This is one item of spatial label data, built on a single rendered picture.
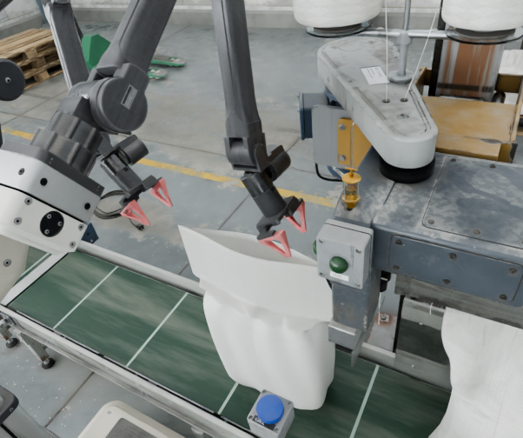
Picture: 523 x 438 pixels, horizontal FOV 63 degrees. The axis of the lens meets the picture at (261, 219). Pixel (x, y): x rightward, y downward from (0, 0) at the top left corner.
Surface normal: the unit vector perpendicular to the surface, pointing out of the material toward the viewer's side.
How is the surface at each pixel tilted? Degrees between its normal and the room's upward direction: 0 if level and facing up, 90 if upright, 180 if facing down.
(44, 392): 0
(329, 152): 90
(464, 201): 0
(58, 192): 90
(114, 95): 79
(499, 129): 0
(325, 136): 90
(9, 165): 30
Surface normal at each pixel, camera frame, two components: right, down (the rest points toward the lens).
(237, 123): -0.63, 0.33
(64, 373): -0.11, -0.77
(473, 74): -0.48, 0.60
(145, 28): 0.74, 0.12
